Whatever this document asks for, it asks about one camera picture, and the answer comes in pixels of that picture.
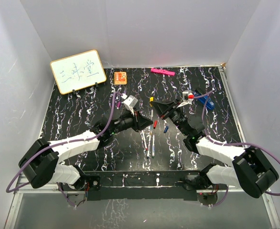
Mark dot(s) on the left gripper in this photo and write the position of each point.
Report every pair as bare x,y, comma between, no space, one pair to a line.
140,123

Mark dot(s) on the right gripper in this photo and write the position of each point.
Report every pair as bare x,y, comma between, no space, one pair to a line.
163,109

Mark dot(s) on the white pen yellow end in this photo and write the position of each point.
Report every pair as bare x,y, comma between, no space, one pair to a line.
151,126

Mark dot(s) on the white pen red end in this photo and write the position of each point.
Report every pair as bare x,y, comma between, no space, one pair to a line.
144,140

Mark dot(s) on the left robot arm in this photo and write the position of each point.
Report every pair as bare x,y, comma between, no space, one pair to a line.
42,163

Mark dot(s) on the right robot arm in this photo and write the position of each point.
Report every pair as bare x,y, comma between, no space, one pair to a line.
245,168

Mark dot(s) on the red pen cap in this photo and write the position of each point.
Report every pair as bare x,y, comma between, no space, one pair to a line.
155,124

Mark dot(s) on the white pen blue end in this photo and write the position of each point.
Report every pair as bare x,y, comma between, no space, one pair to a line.
153,146

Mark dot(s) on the white pen green end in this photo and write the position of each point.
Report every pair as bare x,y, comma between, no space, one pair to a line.
149,146

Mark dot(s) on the pink plastic piece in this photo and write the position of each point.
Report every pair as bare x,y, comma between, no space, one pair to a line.
162,71

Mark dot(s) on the blue stapler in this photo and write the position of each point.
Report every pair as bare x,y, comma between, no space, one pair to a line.
210,104

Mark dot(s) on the orange notepad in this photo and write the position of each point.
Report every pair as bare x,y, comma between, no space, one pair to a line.
120,78

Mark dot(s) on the small whiteboard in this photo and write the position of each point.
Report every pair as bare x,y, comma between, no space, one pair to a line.
78,71

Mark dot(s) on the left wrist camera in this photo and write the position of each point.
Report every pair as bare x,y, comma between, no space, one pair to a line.
130,102

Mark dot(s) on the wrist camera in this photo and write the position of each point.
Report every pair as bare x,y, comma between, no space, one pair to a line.
188,96
130,102

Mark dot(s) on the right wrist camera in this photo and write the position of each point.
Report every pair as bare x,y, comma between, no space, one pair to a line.
188,96

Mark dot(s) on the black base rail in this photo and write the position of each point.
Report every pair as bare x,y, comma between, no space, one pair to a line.
173,184

